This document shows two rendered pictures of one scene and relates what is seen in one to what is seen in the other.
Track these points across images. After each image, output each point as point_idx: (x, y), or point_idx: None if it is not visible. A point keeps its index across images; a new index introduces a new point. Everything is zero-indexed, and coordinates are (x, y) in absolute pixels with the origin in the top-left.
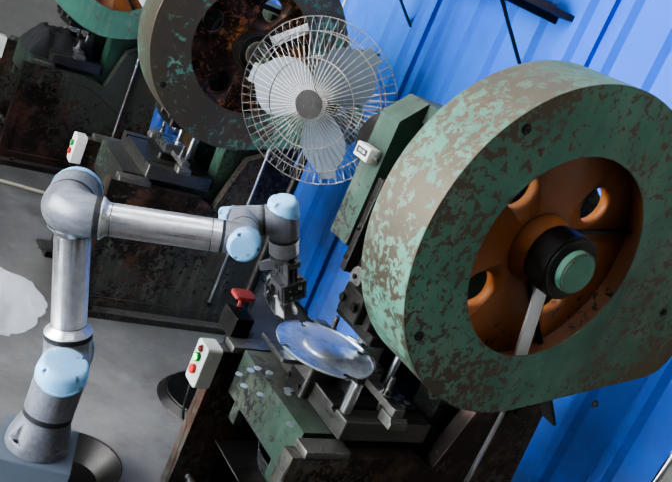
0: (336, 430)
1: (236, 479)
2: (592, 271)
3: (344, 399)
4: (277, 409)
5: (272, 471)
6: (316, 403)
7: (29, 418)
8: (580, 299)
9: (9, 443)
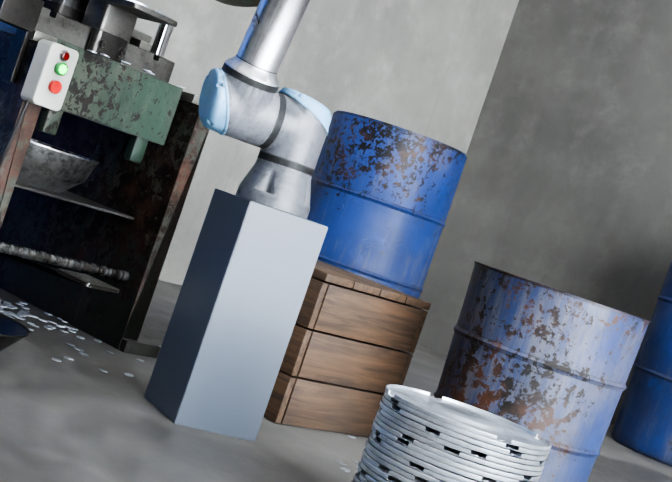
0: (164, 76)
1: (52, 196)
2: None
3: (162, 43)
4: (136, 83)
5: (144, 148)
6: (129, 62)
7: (312, 173)
8: None
9: (305, 211)
